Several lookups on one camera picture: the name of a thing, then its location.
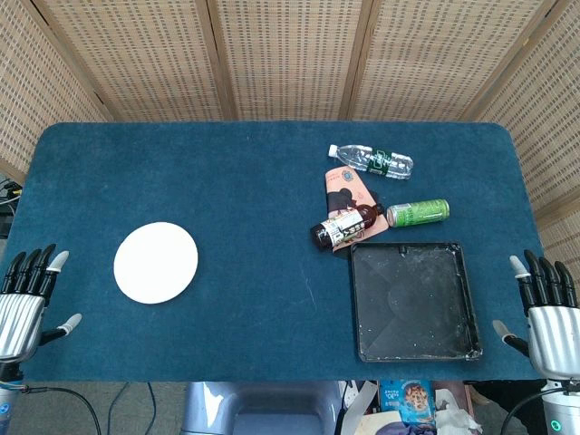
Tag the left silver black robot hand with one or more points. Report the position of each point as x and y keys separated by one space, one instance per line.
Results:
x=18 y=317

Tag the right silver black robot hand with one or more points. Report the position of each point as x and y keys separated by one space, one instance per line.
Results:
x=550 y=335

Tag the white round plate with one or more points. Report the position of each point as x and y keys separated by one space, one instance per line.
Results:
x=156 y=263

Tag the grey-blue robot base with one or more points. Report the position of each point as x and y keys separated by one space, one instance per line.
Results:
x=254 y=408

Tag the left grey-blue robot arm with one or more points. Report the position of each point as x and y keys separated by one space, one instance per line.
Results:
x=6 y=399

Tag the black rectangular tray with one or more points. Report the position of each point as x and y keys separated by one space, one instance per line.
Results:
x=413 y=301

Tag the crumpled white paper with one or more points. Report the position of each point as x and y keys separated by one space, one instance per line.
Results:
x=453 y=414

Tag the blue snack bag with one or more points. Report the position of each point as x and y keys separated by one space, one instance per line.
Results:
x=408 y=403

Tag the green drink can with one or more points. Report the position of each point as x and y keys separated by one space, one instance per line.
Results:
x=419 y=213

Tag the white power strip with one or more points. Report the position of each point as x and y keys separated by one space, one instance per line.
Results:
x=355 y=399

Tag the dark brown sauce bottle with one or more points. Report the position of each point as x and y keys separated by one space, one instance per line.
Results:
x=344 y=226

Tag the clear plastic water bottle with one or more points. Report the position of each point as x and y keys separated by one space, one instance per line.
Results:
x=376 y=161

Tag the pink snack packet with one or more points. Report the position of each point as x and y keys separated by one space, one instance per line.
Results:
x=346 y=188

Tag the blue felt table cover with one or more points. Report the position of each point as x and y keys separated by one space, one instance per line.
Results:
x=254 y=204

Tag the woven rattan folding screen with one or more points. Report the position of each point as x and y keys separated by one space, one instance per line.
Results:
x=290 y=59

